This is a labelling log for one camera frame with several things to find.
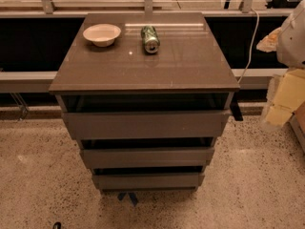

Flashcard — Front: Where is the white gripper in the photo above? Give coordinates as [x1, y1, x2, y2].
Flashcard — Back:
[256, 28, 305, 128]

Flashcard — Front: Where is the grey top drawer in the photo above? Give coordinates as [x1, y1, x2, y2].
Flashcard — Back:
[63, 111, 231, 140]

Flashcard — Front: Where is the grey drawer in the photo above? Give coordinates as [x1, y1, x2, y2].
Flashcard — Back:
[80, 147, 214, 169]
[63, 111, 231, 140]
[92, 173, 204, 190]

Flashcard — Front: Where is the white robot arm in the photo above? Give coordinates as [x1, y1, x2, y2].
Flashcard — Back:
[256, 0, 305, 130]

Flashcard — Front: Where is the grey drawer cabinet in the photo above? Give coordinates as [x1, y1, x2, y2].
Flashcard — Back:
[50, 13, 239, 177]

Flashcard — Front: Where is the grey middle drawer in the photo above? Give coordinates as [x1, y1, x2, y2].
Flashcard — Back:
[80, 147, 214, 169]

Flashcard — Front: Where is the grey bottom drawer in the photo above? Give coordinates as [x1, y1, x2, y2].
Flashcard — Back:
[92, 173, 204, 190]

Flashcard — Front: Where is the green soda can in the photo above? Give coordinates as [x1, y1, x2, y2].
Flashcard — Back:
[141, 25, 160, 53]

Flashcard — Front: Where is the white bowl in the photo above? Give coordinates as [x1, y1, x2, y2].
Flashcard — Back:
[83, 24, 121, 47]

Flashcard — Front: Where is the blue tape cross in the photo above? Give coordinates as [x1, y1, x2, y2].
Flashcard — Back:
[117, 192, 138, 206]

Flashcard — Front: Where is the grey metal railing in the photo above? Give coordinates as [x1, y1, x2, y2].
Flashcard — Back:
[0, 0, 305, 94]

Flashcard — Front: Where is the small black floor object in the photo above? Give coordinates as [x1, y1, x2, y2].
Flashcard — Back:
[52, 221, 61, 229]

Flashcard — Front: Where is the white cable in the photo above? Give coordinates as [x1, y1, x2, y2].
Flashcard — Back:
[236, 7, 260, 84]

